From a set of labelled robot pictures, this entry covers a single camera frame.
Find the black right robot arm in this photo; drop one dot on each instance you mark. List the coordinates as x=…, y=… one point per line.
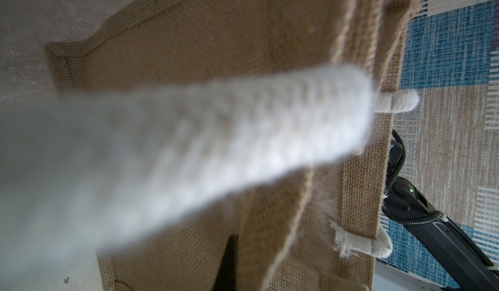
x=450, y=246

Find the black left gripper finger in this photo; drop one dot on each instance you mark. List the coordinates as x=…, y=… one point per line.
x=226, y=278

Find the burlap tote bag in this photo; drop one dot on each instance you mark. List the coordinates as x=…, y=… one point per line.
x=139, y=136

